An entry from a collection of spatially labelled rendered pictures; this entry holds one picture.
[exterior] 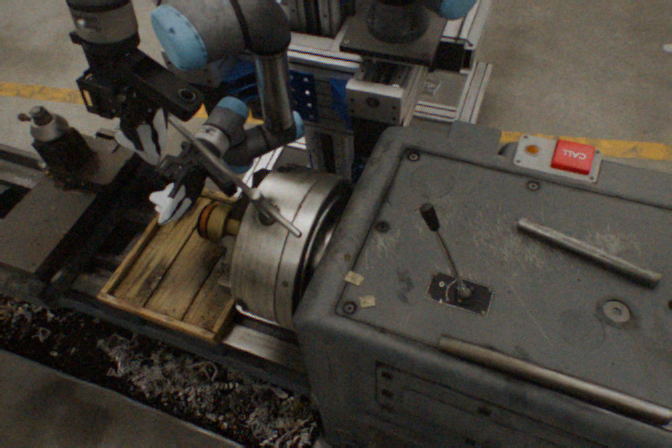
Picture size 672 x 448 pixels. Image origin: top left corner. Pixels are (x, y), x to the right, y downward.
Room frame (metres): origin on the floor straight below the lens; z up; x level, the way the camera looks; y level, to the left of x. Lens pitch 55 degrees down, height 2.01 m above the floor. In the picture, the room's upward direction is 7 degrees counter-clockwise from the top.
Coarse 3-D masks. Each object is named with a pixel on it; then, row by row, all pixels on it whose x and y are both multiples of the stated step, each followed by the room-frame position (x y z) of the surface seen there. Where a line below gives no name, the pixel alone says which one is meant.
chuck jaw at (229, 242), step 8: (224, 240) 0.63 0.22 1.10; (232, 240) 0.63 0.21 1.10; (224, 248) 0.62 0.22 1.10; (232, 248) 0.61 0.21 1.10; (224, 256) 0.59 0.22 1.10; (224, 264) 0.58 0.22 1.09; (224, 272) 0.56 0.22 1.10; (224, 280) 0.54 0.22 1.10; (224, 288) 0.53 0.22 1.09; (240, 304) 0.50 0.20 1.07
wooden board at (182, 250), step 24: (216, 192) 0.92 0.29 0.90; (192, 216) 0.87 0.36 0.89; (144, 240) 0.80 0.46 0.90; (168, 240) 0.80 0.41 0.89; (192, 240) 0.79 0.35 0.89; (144, 264) 0.74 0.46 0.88; (168, 264) 0.73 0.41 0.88; (192, 264) 0.72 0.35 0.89; (216, 264) 0.72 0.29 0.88; (120, 288) 0.68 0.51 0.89; (144, 288) 0.67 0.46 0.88; (168, 288) 0.67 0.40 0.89; (192, 288) 0.66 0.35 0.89; (216, 288) 0.65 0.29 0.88; (144, 312) 0.60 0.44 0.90; (168, 312) 0.60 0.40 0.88; (192, 312) 0.60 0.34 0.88; (192, 336) 0.55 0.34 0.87; (216, 336) 0.53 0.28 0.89
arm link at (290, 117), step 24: (240, 0) 0.93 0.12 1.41; (264, 0) 0.95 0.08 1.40; (264, 24) 0.92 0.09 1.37; (288, 24) 0.98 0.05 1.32; (264, 48) 0.94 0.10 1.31; (264, 72) 0.96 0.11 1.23; (288, 72) 0.99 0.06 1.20; (264, 96) 0.98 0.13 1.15; (288, 96) 0.99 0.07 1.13; (264, 120) 1.01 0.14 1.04; (288, 120) 0.99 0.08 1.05
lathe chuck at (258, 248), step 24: (312, 168) 0.72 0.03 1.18; (264, 192) 0.63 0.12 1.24; (288, 192) 0.62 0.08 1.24; (288, 216) 0.57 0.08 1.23; (240, 240) 0.55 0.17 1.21; (264, 240) 0.54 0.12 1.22; (240, 264) 0.52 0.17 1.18; (264, 264) 0.51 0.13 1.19; (240, 288) 0.50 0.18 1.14; (264, 288) 0.48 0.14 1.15; (264, 312) 0.47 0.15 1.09
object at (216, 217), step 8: (208, 208) 0.71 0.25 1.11; (216, 208) 0.70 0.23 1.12; (224, 208) 0.70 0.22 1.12; (200, 216) 0.69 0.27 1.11; (208, 216) 0.69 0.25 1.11; (216, 216) 0.68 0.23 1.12; (224, 216) 0.67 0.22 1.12; (200, 224) 0.68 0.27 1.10; (208, 224) 0.67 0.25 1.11; (216, 224) 0.66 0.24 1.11; (224, 224) 0.66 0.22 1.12; (232, 224) 0.66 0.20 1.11; (200, 232) 0.67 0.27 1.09; (208, 232) 0.66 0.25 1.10; (216, 232) 0.65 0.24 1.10; (224, 232) 0.65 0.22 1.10; (232, 232) 0.65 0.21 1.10; (216, 240) 0.65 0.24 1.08
